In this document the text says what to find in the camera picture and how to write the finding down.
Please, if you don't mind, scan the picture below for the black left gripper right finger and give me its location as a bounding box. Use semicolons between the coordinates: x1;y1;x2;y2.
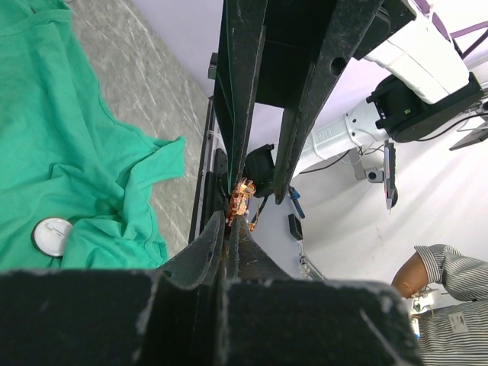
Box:
226;216;291;280

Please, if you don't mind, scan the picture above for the aluminium rail frame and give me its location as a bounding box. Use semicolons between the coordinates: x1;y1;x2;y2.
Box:
188;53;237;245

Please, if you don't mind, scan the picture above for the person striped shirt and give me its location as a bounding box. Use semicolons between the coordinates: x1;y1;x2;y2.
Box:
409;243;488;366

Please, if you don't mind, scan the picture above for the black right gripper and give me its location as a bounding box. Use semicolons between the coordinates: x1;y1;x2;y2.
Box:
212;0;419;205

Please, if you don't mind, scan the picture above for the white round magnet disc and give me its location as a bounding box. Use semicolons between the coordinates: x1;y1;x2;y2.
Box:
31;217;73;258

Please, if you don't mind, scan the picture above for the green garment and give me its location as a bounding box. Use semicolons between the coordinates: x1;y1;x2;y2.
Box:
1;1;186;271

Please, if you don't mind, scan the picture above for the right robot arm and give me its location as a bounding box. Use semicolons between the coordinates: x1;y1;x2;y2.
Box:
213;1;483;207

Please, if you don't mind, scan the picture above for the gold brooch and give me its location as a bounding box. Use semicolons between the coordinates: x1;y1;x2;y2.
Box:
226;178;256;228

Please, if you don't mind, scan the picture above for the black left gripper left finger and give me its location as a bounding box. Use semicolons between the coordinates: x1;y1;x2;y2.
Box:
137;211;226;365

